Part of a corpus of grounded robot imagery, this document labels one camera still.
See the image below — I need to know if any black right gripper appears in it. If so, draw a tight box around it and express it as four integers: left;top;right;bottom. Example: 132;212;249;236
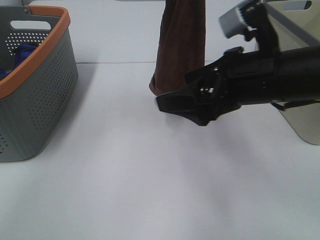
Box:
156;46;250;127

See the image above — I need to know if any brown towel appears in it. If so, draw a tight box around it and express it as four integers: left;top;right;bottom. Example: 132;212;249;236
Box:
149;0;206;96

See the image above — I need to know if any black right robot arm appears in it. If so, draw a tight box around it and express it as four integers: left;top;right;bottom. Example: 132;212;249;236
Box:
156;0;320;126

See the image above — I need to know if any blue towel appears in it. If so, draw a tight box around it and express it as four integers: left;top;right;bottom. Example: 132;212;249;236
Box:
0;43;39;80

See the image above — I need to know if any beige bin with grey rim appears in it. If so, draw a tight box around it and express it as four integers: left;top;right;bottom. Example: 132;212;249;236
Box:
265;0;320;146

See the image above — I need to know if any grey basket with orange rim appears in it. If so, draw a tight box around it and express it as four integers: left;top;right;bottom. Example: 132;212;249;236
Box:
0;5;78;162

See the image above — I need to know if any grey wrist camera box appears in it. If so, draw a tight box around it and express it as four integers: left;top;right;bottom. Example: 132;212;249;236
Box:
218;4;256;39

